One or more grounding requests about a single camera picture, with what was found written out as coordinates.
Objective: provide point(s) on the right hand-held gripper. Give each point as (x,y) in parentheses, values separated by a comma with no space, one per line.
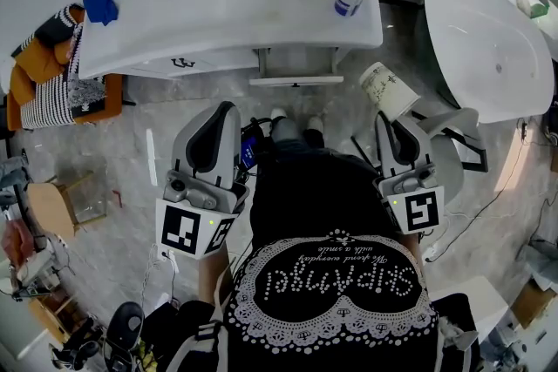
(418,209)

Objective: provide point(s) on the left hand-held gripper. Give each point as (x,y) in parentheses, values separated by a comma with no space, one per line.
(183,226)

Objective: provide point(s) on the patterned paper cup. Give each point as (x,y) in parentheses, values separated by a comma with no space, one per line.
(388,91)

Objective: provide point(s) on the white vanity drawer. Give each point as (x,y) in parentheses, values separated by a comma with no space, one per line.
(296,80)

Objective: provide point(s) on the person's left forearm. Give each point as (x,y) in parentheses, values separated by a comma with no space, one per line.
(211,279)

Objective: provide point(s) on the black device with blue screen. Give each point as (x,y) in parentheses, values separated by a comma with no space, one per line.
(249,152)

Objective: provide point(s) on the grey chair with black legs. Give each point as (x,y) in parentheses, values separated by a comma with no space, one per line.
(449,165)

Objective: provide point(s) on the person's left white shoe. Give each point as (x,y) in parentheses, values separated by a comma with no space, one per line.
(279,113)

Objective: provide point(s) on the person's white shoe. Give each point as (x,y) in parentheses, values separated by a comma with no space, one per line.
(279,113)
(315,123)

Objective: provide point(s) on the person's blue jeans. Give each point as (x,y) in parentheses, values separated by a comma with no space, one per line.
(290,135)

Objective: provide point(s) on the person's right white shoe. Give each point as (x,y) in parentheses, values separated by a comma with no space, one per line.
(315,123)

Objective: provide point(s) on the person's black printed shirt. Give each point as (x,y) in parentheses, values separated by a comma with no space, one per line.
(318,196)

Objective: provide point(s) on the white power strip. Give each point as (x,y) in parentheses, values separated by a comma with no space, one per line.
(167,254)
(430,253)

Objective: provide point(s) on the black white striped blanket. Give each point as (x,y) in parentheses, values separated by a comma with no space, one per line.
(48,104)

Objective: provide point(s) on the wooden stool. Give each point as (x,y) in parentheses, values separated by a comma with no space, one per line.
(48,207)

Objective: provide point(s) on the white curved counter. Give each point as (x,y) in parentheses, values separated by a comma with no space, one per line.
(475,305)

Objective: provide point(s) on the blue cloth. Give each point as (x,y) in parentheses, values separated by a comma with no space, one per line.
(101,6)

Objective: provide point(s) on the orange cushion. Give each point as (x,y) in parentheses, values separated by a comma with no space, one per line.
(41,63)

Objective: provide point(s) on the black office chair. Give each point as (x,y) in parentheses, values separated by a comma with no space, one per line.
(124,326)

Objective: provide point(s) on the green spray bottle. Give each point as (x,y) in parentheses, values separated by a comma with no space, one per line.
(534,8)

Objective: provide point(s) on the orange sofa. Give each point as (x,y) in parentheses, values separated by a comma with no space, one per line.
(17,100)

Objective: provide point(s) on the cardboard box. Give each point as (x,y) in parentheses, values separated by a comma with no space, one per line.
(532,302)

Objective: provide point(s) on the red plastic bag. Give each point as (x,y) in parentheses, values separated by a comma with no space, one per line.
(12,241)

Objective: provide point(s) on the red angle bracket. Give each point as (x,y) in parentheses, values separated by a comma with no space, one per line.
(117,198)

